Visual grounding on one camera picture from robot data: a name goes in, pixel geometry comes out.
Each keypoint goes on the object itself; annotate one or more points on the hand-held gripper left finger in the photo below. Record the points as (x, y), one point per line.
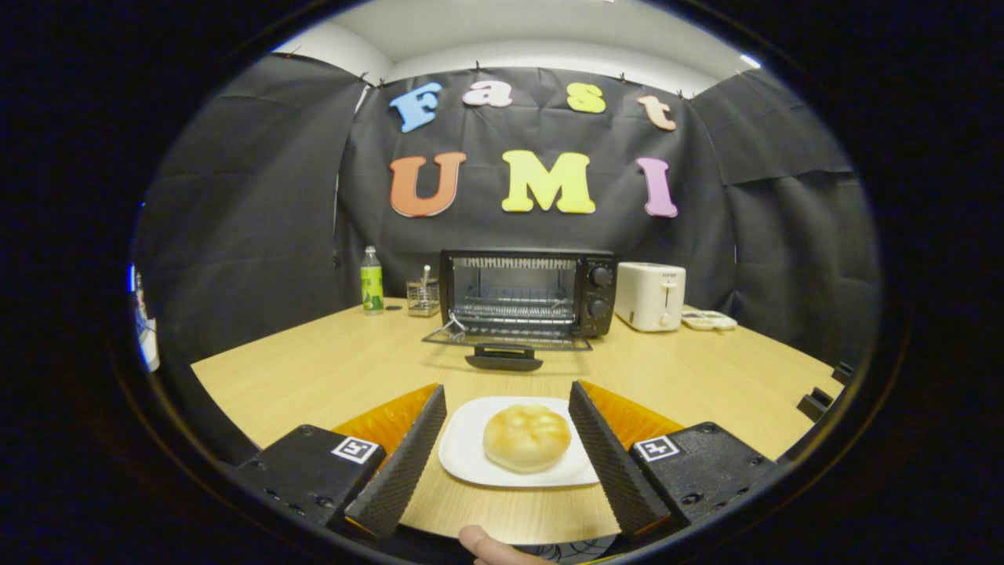
(408, 463)

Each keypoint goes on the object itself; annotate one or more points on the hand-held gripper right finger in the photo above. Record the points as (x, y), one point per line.
(608, 463)

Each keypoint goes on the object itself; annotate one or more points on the round bread bun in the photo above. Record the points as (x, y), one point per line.
(525, 438)

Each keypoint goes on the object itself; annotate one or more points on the black toaster oven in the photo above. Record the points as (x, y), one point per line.
(596, 298)

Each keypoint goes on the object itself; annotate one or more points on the white pop-up toaster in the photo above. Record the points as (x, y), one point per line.
(647, 298)

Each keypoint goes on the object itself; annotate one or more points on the white plate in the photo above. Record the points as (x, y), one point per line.
(463, 451)

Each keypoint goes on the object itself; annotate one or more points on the clear utensil holder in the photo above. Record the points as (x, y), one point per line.
(423, 298)

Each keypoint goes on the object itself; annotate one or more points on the small white dish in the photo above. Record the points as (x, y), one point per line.
(708, 320)

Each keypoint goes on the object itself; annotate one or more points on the green label plastic bottle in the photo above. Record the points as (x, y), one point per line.
(372, 286)

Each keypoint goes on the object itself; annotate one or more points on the black block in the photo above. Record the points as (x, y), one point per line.
(842, 372)
(816, 404)

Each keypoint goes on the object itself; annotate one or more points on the black backdrop cloth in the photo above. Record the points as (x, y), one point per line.
(259, 196)

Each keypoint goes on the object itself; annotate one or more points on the small ceiling light panel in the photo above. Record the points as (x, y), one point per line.
(751, 61)

